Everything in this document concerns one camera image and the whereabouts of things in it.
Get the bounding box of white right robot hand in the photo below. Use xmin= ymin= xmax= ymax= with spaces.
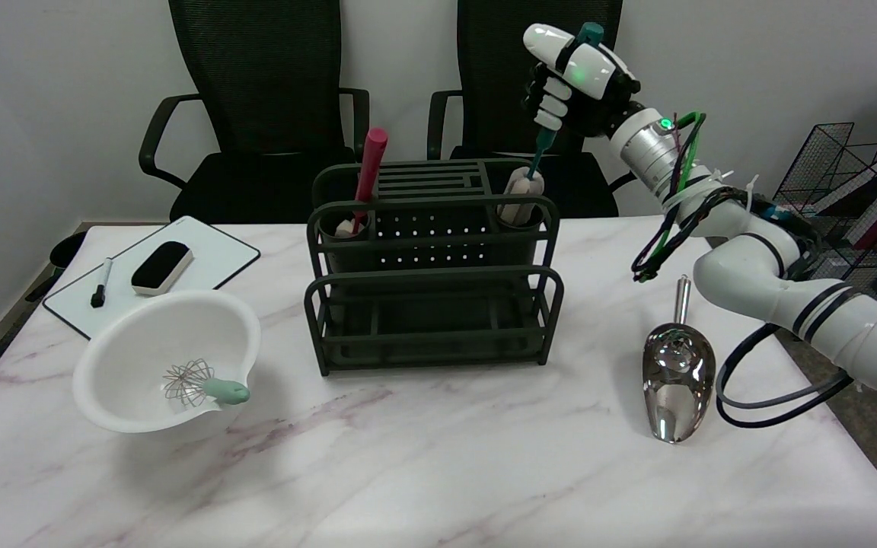
xmin=523 ymin=23 xmax=642 ymax=139

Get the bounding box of blue sponge bottle brush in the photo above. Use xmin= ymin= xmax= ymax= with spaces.
xmin=498 ymin=22 xmax=605 ymax=228

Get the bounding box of dark green kitchen storage rack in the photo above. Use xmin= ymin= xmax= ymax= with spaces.
xmin=305 ymin=158 xmax=564 ymax=377

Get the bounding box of black mesh office chair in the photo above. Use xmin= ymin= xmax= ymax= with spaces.
xmin=139 ymin=0 xmax=371 ymax=224
xmin=427 ymin=0 xmax=646 ymax=219

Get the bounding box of shiny metal scoop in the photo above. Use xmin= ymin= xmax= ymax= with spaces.
xmin=642 ymin=275 xmax=716 ymax=444

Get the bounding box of black whiteboard eraser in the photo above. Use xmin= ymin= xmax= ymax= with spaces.
xmin=131 ymin=241 xmax=194 ymax=297

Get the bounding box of small white whiteboard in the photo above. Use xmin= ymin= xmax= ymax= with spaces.
xmin=43 ymin=216 xmax=261 ymax=340

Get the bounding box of white mixing bowl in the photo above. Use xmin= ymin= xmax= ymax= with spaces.
xmin=72 ymin=289 xmax=262 ymax=435

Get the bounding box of black whiteboard marker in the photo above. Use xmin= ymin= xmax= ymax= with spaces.
xmin=91 ymin=258 xmax=114 ymax=309

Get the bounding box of red handled bottle brush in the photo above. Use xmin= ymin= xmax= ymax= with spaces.
xmin=334 ymin=127 xmax=389 ymax=237

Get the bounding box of black wire book rack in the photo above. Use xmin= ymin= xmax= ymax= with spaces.
xmin=772 ymin=123 xmax=877 ymax=320

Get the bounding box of black looped cable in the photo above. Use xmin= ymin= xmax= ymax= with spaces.
xmin=716 ymin=323 xmax=855 ymax=429

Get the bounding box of green handled wire whisk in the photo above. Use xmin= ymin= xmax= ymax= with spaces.
xmin=162 ymin=359 xmax=251 ymax=408

